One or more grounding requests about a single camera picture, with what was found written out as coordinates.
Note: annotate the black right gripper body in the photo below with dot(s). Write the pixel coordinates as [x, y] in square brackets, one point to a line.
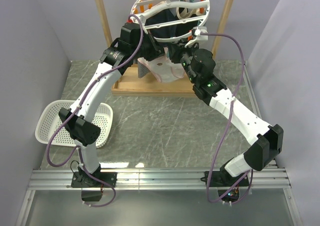
[184, 55]

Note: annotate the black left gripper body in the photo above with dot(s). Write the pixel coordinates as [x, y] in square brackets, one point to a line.
[148, 49]

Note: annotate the white pink-trimmed underwear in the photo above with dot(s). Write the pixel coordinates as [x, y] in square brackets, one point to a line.
[163, 69]

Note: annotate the white oval clip hanger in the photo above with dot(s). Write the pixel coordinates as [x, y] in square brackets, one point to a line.
[159, 17]

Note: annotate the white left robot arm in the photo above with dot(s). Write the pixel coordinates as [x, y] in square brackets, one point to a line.
[134, 42]

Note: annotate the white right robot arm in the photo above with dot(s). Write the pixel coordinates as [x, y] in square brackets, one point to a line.
[265, 140]

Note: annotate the grey striped underwear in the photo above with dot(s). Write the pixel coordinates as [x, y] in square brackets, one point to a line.
[142, 70]

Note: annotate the black underwear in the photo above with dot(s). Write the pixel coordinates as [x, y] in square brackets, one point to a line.
[184, 28]

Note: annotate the white perforated plastic basket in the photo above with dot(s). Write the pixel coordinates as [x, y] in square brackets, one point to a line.
[50, 121]

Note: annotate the wooden hanging rack frame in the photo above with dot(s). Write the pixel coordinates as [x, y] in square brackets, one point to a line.
[130, 85]

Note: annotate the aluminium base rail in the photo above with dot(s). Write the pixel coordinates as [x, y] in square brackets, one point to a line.
[159, 149]

